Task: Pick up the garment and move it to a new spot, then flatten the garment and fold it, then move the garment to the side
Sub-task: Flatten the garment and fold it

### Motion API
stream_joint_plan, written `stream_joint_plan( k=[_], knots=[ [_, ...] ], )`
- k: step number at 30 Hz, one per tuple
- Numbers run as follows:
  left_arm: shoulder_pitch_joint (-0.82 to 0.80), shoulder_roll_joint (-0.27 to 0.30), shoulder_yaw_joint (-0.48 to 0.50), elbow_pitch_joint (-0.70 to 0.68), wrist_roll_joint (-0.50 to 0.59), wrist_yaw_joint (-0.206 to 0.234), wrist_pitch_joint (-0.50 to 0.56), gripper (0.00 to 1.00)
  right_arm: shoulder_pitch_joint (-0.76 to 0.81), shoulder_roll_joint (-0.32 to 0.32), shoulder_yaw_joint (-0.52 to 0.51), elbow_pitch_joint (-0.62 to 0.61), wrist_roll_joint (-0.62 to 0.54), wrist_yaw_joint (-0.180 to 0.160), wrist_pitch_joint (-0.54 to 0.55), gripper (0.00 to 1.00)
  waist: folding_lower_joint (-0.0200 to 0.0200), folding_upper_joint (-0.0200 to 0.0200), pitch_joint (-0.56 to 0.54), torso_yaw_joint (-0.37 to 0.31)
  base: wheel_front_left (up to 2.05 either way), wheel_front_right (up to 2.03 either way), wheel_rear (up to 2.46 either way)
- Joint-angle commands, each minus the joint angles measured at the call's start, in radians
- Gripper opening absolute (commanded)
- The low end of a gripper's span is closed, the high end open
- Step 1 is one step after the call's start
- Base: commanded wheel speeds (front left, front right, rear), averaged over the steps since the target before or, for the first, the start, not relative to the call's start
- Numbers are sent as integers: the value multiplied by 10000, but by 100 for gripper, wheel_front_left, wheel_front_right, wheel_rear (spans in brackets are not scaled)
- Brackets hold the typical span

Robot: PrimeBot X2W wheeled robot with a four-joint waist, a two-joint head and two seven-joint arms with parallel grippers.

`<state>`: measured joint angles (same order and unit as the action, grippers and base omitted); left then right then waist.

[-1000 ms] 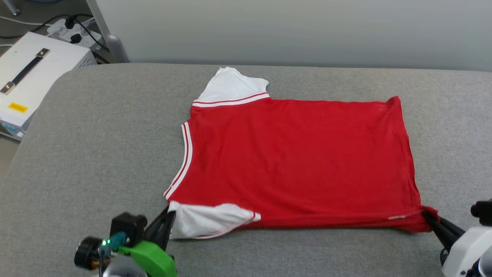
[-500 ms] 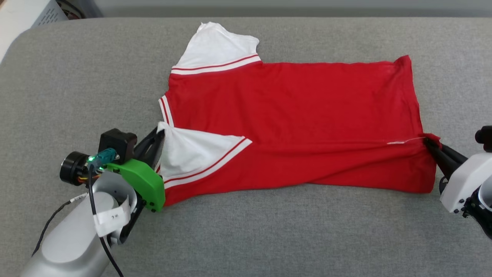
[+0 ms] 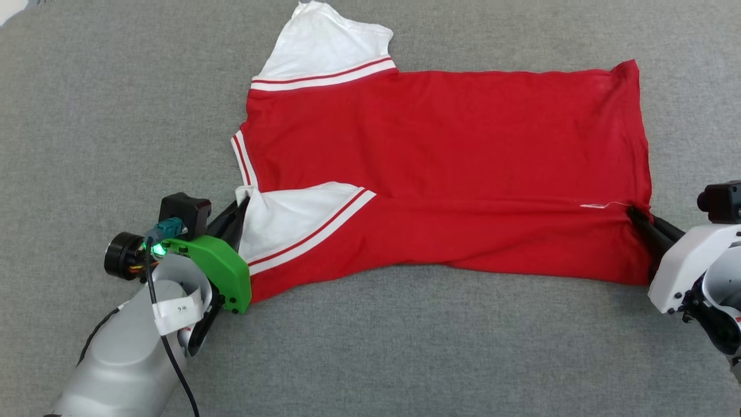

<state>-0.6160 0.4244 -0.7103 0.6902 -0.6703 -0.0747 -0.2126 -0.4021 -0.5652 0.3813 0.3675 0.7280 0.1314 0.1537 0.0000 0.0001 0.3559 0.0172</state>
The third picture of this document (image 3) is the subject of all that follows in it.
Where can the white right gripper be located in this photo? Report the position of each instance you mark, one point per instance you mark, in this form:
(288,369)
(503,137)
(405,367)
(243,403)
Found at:
(689,260)

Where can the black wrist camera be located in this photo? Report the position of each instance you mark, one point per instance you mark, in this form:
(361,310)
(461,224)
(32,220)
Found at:
(723,201)
(188,211)

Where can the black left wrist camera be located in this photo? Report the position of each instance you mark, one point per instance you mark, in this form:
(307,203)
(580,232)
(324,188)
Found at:
(188,211)

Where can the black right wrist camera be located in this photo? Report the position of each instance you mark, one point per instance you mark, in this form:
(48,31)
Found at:
(723,201)

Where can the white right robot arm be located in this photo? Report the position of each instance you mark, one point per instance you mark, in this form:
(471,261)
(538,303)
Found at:
(723,295)

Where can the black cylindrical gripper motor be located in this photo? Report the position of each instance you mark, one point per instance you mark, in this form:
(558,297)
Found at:
(121,256)

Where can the red and white garment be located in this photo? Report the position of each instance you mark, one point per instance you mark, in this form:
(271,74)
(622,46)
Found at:
(434,145)

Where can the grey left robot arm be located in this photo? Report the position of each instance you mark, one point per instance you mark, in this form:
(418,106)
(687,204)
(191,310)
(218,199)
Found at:
(127,359)

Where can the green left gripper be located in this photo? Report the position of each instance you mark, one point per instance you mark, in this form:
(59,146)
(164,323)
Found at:
(223,266)

